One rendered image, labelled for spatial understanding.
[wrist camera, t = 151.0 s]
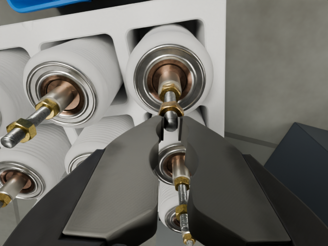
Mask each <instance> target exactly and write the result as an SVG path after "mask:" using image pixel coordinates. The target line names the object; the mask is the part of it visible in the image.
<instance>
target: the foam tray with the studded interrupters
mask: <svg viewBox="0 0 328 246"><path fill-rule="evenodd" d="M174 22H178V23H180V24H182V25H183V26H185V27H186V28H187V29H188V30H189V31H190V32H191V33H192V34H193V36H194V37H195V38H196V39H197V40H198V41H199V42H200V43H201V44H202V45H203V46H204V47H205V49H206V50H207V52H208V53H209V55H210V58H211V60H212V64H213V71H214V76H213V83H212V87H211V90H210V92H209V94H208V96H207V97H206V99H205V100H204V101H203V103H202V104H201V105H200V106H199V107H200V110H201V113H202V116H203V120H204V122H205V126H206V127H208V128H210V129H211V130H213V131H215V132H216V133H218V134H220V135H221V136H222V137H224V129H225V63H226V0H151V1H145V2H139V3H133V4H127V5H122V6H115V7H109V8H104V9H98V10H92V11H86V12H80V13H75V14H69V15H63V16H57V17H51V18H45V19H39V20H31V21H25V22H19V23H14V24H8V25H2V26H0V51H1V50H4V49H8V48H15V47H22V48H24V49H25V50H26V51H27V52H28V53H29V56H30V57H32V56H34V55H35V54H36V53H38V52H40V51H43V50H45V49H48V48H51V47H54V46H57V45H60V44H62V43H65V42H68V41H72V40H75V39H77V38H80V37H86V36H92V35H98V34H108V35H110V36H111V38H112V39H113V42H114V46H115V50H116V54H117V58H118V62H119V66H120V69H121V73H122V77H123V84H122V85H121V87H120V89H119V91H118V93H117V94H116V96H115V98H114V99H113V101H112V103H111V105H110V106H109V108H108V110H107V111H106V113H105V115H104V116H103V117H108V116H117V115H124V114H127V115H130V116H131V117H132V118H133V121H134V125H135V126H137V125H139V124H141V123H142V122H144V121H146V120H148V119H150V118H151V117H152V114H151V113H149V112H147V111H145V110H144V109H142V108H141V107H140V106H139V105H138V104H137V103H136V102H135V101H134V99H133V98H132V96H131V94H130V93H129V90H128V87H127V84H126V77H125V72H126V65H127V62H128V59H129V56H130V55H131V53H132V51H133V50H134V48H135V47H136V46H137V44H138V43H139V42H140V41H141V39H142V38H143V37H144V36H145V34H146V33H147V32H148V31H149V29H150V28H151V27H153V26H155V25H161V24H167V23H174ZM63 128H64V130H65V132H66V134H67V136H68V139H69V141H70V143H71V145H73V143H74V142H75V141H76V139H77V138H78V136H79V135H80V134H81V132H82V131H83V129H84V127H83V128H68V127H63Z"/></svg>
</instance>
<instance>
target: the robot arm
mask: <svg viewBox="0 0 328 246"><path fill-rule="evenodd" d="M177 129H178V141H181V143H182V144H183V145H184V147H185V148H186V151H185V160H184V164H185V166H186V167H187V168H188V170H189V171H190V173H191V175H192V178H191V181H190V188H189V195H188V202H187V217H188V228H189V232H190V234H191V236H192V237H193V238H194V239H195V240H197V241H198V242H200V243H201V244H203V245H204V246H328V227H327V226H326V225H325V224H324V223H323V221H322V220H321V219H320V218H319V217H318V216H317V215H316V214H315V213H314V212H313V211H312V210H311V209H310V208H309V207H308V206H307V205H306V204H305V203H304V202H303V201H302V200H300V199H299V198H298V197H297V196H296V195H295V194H294V193H293V192H292V191H290V190H289V189H288V188H287V187H286V186H285V185H284V184H283V183H282V182H280V181H279V180H278V179H277V178H276V177H275V176H274V175H273V174H271V173H270V172H269V171H268V170H267V169H266V168H265V167H264V166H263V165H261V164H260V163H259V162H258V161H257V160H256V159H255V158H254V157H252V156H251V155H250V154H242V153H241V152H240V151H239V150H238V149H237V148H236V147H235V146H234V145H233V144H232V143H230V142H229V141H228V140H227V139H225V138H224V137H222V136H221V135H220V134H218V133H216V132H215V131H213V130H211V129H210V128H208V127H206V126H205V125H203V124H201V123H199V122H198V121H196V120H194V119H193V118H191V117H189V116H181V117H178V128H177ZM163 140H164V117H162V116H159V115H156V116H154V117H152V118H150V119H148V120H146V121H144V122H142V123H141V124H139V125H137V126H135V127H133V128H131V129H129V130H128V131H126V132H124V133H123V134H121V135H120V136H118V137H117V138H116V139H114V140H113V141H112V142H111V143H110V144H108V145H107V146H106V147H105V148H104V149H96V150H95V151H94V152H93V153H92V154H91V155H89V156H88V157H87V158H86V159H85V160H84V161H83V162H82V163H80V164H79V165H78V166H77V167H76V168H75V169H74V170H72V171H71V172H70V173H69V174H68V175H67V176H66V177H65V178H63V179H62V180H61V181H60V182H59V183H58V184H57V185H55V186H54V187H53V188H52V189H51V190H50V191H49V192H48V193H46V194H45V195H44V196H43V197H42V198H41V199H40V200H39V201H38V202H37V203H36V204H35V205H34V206H33V207H32V209H31V210H30V211H29V212H28V213H27V214H26V215H25V217H24V218H23V219H22V220H21V221H20V223H19V224H18V225H17V226H16V228H15V229H14V230H13V232H12V233H11V234H10V236H9V237H8V239H7V240H6V241H5V243H4V244H3V246H139V245H141V244H142V243H144V242H146V241H147V240H149V239H150V238H152V237H153V236H154V235H155V233H156V231H157V221H158V195H159V179H158V177H157V176H156V174H155V173H154V172H153V170H154V169H155V167H156V166H157V165H158V163H159V143H160V142H161V141H163Z"/></svg>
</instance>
